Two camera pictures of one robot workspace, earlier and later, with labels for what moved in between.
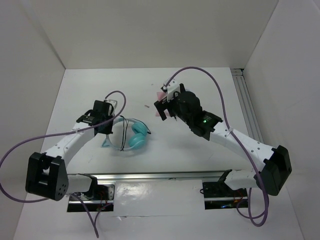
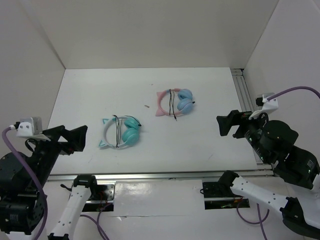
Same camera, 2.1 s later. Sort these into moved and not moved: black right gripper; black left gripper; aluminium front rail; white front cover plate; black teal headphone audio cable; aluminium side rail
Moved: black left gripper; black right gripper; black teal headphone audio cable
Not moved: aluminium side rail; aluminium front rail; white front cover plate
